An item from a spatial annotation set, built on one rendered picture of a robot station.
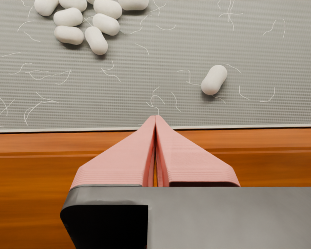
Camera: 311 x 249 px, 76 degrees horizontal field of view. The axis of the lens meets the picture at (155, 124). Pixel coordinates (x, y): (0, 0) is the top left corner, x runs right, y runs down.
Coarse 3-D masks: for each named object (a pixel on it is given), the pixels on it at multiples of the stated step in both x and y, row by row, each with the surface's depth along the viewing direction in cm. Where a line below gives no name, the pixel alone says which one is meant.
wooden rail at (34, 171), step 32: (256, 128) 21; (288, 128) 21; (0, 160) 18; (32, 160) 18; (64, 160) 18; (224, 160) 17; (256, 160) 17; (288, 160) 17; (0, 192) 17; (32, 192) 17; (64, 192) 17; (0, 224) 16; (32, 224) 16
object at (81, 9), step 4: (60, 0) 23; (64, 0) 22; (68, 0) 22; (72, 0) 22; (76, 0) 22; (80, 0) 22; (84, 0) 23; (60, 4) 23; (64, 4) 23; (68, 4) 23; (72, 4) 23; (76, 4) 22; (80, 4) 23; (84, 4) 23; (68, 8) 23; (80, 8) 23; (84, 8) 23
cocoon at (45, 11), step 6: (36, 0) 22; (42, 0) 22; (48, 0) 22; (54, 0) 23; (36, 6) 22; (42, 6) 22; (48, 6) 23; (54, 6) 23; (42, 12) 23; (48, 12) 23
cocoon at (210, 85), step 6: (216, 66) 20; (222, 66) 20; (210, 72) 20; (216, 72) 20; (222, 72) 20; (210, 78) 20; (216, 78) 20; (222, 78) 20; (204, 84) 20; (210, 84) 20; (216, 84) 20; (204, 90) 20; (210, 90) 20; (216, 90) 20
